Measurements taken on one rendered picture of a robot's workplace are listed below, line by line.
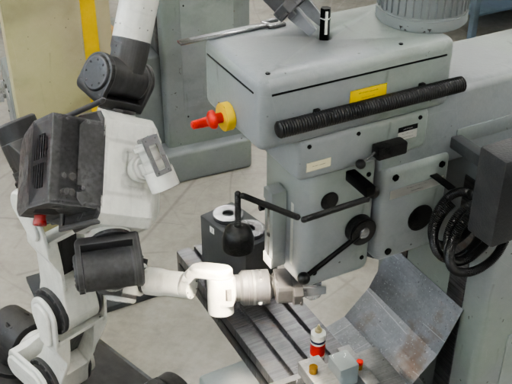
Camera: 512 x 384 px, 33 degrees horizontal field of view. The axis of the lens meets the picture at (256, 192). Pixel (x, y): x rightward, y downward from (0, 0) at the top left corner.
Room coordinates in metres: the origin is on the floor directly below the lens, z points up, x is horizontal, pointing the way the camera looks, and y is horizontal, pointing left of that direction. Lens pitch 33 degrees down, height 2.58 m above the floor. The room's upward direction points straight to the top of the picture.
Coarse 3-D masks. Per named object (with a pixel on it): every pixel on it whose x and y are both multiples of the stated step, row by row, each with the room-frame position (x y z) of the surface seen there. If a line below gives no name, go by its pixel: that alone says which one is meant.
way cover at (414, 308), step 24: (384, 264) 1.96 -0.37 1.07; (408, 264) 1.90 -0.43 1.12; (384, 288) 1.91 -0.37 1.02; (408, 288) 1.85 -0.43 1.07; (432, 288) 1.80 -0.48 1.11; (360, 312) 1.89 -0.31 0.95; (384, 312) 1.85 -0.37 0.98; (408, 312) 1.80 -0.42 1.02; (432, 312) 1.75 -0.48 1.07; (456, 312) 1.70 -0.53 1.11; (336, 336) 1.84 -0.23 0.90; (384, 336) 1.79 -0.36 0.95; (408, 336) 1.75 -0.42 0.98; (432, 336) 1.71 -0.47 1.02; (408, 360) 1.69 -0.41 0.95; (432, 360) 1.66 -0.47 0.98
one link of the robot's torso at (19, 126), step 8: (16, 120) 1.91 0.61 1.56; (24, 120) 1.92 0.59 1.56; (32, 120) 1.94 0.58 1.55; (0, 128) 1.91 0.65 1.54; (8, 128) 1.90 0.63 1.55; (16, 128) 1.90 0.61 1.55; (24, 128) 1.91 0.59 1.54; (0, 136) 1.90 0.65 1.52; (8, 136) 1.89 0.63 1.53; (16, 136) 1.89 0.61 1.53; (0, 144) 1.91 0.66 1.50; (8, 144) 1.86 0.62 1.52; (16, 144) 1.86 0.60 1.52; (8, 152) 1.87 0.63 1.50; (16, 152) 1.84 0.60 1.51; (8, 160) 1.87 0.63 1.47; (16, 160) 1.84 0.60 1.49; (16, 168) 1.85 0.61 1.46; (16, 176) 1.87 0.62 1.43
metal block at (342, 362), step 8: (344, 352) 1.55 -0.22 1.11; (328, 360) 1.54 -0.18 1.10; (336, 360) 1.52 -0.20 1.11; (344, 360) 1.52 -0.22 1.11; (352, 360) 1.52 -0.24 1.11; (336, 368) 1.51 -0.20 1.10; (344, 368) 1.50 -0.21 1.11; (352, 368) 1.50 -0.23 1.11; (336, 376) 1.50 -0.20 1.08; (344, 376) 1.49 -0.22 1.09; (352, 376) 1.50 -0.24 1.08
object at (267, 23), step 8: (256, 24) 1.72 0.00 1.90; (264, 24) 1.72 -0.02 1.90; (272, 24) 1.72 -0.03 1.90; (280, 24) 1.72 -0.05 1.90; (216, 32) 1.68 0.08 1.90; (224, 32) 1.68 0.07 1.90; (232, 32) 1.68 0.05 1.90; (240, 32) 1.69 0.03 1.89; (184, 40) 1.63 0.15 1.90; (192, 40) 1.63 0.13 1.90; (200, 40) 1.64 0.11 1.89
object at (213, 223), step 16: (224, 208) 2.11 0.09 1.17; (208, 224) 2.06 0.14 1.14; (224, 224) 2.04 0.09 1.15; (256, 224) 2.03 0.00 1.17; (208, 240) 2.06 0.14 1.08; (256, 240) 1.96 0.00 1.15; (208, 256) 2.06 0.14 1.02; (224, 256) 2.00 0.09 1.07; (256, 256) 1.94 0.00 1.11; (272, 272) 1.98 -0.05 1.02
